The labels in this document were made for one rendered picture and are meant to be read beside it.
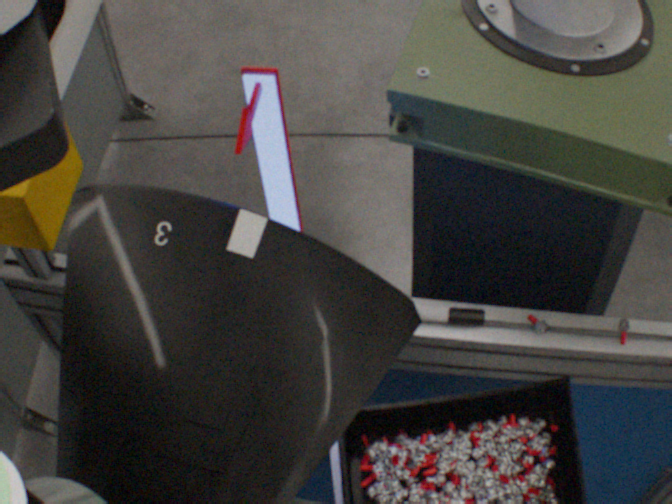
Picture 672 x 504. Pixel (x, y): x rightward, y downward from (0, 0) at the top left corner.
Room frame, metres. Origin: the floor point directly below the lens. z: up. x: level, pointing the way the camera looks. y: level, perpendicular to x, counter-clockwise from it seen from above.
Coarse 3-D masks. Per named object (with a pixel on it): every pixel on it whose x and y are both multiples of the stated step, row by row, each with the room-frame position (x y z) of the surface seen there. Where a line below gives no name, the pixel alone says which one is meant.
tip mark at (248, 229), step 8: (240, 216) 0.31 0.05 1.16; (248, 216) 0.31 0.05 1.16; (256, 216) 0.31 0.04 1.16; (240, 224) 0.30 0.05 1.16; (248, 224) 0.31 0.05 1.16; (256, 224) 0.31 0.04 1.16; (264, 224) 0.31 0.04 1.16; (240, 232) 0.30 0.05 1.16; (248, 232) 0.30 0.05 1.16; (256, 232) 0.30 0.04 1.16; (232, 240) 0.29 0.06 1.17; (240, 240) 0.29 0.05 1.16; (248, 240) 0.29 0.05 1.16; (256, 240) 0.29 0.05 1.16; (232, 248) 0.29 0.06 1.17; (240, 248) 0.29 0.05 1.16; (248, 248) 0.29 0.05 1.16
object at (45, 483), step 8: (32, 480) 0.10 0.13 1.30; (40, 480) 0.10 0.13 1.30; (48, 480) 0.10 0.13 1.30; (56, 480) 0.10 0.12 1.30; (64, 480) 0.10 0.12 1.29; (32, 488) 0.10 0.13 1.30; (40, 488) 0.10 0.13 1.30; (48, 488) 0.10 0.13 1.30; (56, 488) 0.10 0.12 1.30; (64, 488) 0.10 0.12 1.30; (72, 488) 0.10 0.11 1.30; (80, 488) 0.10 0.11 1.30; (40, 496) 0.09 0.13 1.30; (48, 496) 0.09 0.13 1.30; (56, 496) 0.09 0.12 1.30; (64, 496) 0.10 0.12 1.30; (72, 496) 0.10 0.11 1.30; (80, 496) 0.10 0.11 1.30; (88, 496) 0.10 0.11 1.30; (96, 496) 0.10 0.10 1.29
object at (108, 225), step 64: (128, 192) 0.32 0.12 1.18; (128, 256) 0.28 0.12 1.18; (192, 256) 0.28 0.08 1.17; (256, 256) 0.28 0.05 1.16; (320, 256) 0.29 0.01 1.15; (64, 320) 0.24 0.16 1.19; (128, 320) 0.24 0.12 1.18; (192, 320) 0.24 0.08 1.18; (256, 320) 0.24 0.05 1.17; (320, 320) 0.24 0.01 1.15; (384, 320) 0.25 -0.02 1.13; (64, 384) 0.20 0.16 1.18; (128, 384) 0.20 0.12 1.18; (192, 384) 0.20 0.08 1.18; (256, 384) 0.20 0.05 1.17; (320, 384) 0.20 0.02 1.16; (64, 448) 0.16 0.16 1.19; (128, 448) 0.16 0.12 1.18; (192, 448) 0.16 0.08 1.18; (256, 448) 0.16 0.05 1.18; (320, 448) 0.16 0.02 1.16
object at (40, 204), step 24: (72, 144) 0.51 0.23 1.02; (72, 168) 0.50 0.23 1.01; (24, 192) 0.43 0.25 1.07; (48, 192) 0.46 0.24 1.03; (72, 192) 0.49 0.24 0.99; (0, 216) 0.44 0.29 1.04; (24, 216) 0.43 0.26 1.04; (48, 216) 0.44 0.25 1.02; (0, 240) 0.44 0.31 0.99; (24, 240) 0.43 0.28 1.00; (48, 240) 0.43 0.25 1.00
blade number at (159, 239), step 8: (152, 216) 0.31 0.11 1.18; (160, 216) 0.31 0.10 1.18; (168, 216) 0.31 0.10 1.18; (152, 224) 0.30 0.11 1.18; (160, 224) 0.30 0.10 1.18; (168, 224) 0.30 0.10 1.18; (176, 224) 0.30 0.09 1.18; (152, 232) 0.30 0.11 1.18; (160, 232) 0.30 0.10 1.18; (168, 232) 0.30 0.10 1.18; (176, 232) 0.30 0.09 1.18; (152, 240) 0.29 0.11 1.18; (160, 240) 0.29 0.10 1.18; (168, 240) 0.29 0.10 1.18; (176, 240) 0.29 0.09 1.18; (144, 248) 0.28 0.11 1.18; (152, 248) 0.28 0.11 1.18; (160, 248) 0.29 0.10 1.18; (168, 248) 0.29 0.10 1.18
